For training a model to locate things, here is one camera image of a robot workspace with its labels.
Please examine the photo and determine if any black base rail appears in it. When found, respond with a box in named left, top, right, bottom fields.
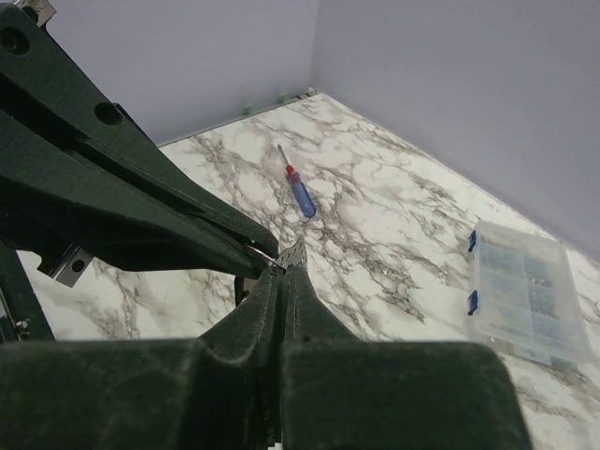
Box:
left=1, top=244, right=54, bottom=344

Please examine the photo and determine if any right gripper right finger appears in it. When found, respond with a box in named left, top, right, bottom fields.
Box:
left=279, top=267, right=532, bottom=449

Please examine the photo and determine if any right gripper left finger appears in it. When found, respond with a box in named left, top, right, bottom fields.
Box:
left=1, top=269, right=281, bottom=449

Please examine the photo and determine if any clear plastic screw box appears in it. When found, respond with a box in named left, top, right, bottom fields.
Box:
left=466, top=221, right=593, bottom=368

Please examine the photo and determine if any blue red screwdriver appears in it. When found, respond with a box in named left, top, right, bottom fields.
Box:
left=277, top=144, right=317, bottom=218

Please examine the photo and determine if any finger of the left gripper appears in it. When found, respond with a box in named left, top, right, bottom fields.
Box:
left=1, top=4, right=278, bottom=254
left=1, top=114, right=270, bottom=278

